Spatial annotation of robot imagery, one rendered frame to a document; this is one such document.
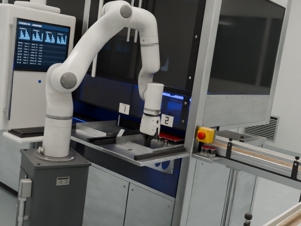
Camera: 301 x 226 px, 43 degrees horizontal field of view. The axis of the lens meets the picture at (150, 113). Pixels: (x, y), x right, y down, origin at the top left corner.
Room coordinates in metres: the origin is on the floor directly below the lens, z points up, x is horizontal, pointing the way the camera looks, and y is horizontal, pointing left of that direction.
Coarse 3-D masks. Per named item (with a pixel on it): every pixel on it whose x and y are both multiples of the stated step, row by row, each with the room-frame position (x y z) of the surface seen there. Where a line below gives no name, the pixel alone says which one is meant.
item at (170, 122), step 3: (162, 114) 2.18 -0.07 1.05; (162, 117) 2.18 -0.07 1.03; (165, 117) 2.16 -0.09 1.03; (171, 117) 2.14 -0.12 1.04; (162, 120) 2.17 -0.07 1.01; (168, 120) 2.15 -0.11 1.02; (171, 120) 2.13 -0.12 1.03; (162, 123) 2.17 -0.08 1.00; (168, 123) 2.14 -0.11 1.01; (171, 123) 2.13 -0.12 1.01; (171, 126) 2.13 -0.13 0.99
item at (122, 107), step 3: (120, 105) 2.39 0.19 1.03; (123, 105) 2.37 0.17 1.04; (126, 105) 2.36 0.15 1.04; (129, 105) 2.34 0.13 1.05; (120, 108) 2.39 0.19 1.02; (123, 108) 2.37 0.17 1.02; (126, 108) 2.35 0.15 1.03; (120, 111) 2.38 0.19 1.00; (123, 111) 2.37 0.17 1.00; (126, 111) 2.35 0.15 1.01
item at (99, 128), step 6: (114, 120) 2.49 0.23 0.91; (78, 126) 2.23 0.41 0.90; (84, 126) 2.20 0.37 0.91; (90, 126) 2.33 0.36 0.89; (96, 126) 2.37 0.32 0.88; (102, 126) 2.40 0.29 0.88; (108, 126) 2.42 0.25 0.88; (114, 126) 2.45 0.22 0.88; (120, 126) 2.47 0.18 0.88; (90, 132) 2.16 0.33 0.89; (96, 132) 2.13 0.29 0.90; (102, 132) 2.10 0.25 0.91; (108, 132) 2.26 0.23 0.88; (114, 132) 2.13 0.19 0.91; (126, 132) 2.21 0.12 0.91; (132, 132) 2.25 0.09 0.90; (138, 132) 2.30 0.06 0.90
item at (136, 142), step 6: (120, 138) 2.01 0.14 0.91; (126, 138) 2.09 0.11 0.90; (132, 138) 2.13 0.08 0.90; (138, 138) 2.17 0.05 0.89; (120, 144) 2.01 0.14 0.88; (126, 144) 1.98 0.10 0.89; (132, 144) 1.96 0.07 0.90; (138, 144) 1.93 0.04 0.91; (150, 144) 2.10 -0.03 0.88; (156, 144) 2.12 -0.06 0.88; (162, 144) 2.14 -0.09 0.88; (180, 144) 2.06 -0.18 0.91; (138, 150) 1.93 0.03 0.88; (144, 150) 1.90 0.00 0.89; (150, 150) 1.88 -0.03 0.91; (156, 150) 1.89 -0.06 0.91; (162, 150) 1.93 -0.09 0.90
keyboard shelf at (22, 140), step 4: (4, 132) 2.22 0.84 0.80; (8, 132) 2.23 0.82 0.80; (8, 136) 2.18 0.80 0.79; (12, 136) 2.16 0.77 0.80; (16, 136) 2.16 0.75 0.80; (36, 136) 2.22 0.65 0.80; (40, 136) 2.24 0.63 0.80; (16, 140) 2.12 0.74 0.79; (20, 140) 2.11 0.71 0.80; (24, 140) 2.12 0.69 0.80; (28, 140) 2.14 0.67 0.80; (32, 140) 2.16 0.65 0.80; (36, 140) 2.18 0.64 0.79; (40, 140) 2.20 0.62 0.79
